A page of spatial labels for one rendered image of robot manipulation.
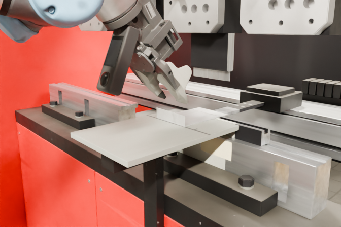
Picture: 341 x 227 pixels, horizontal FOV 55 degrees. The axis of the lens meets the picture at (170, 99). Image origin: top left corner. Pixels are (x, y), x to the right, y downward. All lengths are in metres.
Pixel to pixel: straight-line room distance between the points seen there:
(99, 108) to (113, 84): 0.51
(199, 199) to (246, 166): 0.11
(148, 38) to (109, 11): 0.09
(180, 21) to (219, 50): 0.10
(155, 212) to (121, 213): 0.17
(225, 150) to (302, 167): 0.16
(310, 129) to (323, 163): 0.26
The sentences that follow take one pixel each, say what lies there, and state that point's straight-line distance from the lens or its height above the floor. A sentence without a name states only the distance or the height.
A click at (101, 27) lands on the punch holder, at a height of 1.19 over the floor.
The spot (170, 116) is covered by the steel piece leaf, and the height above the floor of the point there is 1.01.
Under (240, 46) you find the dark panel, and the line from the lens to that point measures 1.27.
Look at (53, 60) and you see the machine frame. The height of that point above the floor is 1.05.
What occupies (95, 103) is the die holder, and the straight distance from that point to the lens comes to 1.05.
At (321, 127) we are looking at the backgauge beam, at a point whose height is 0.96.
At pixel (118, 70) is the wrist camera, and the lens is 0.53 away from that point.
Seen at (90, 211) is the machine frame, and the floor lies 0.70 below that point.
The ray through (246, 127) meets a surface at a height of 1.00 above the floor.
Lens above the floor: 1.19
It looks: 12 degrees down
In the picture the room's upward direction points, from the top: straight up
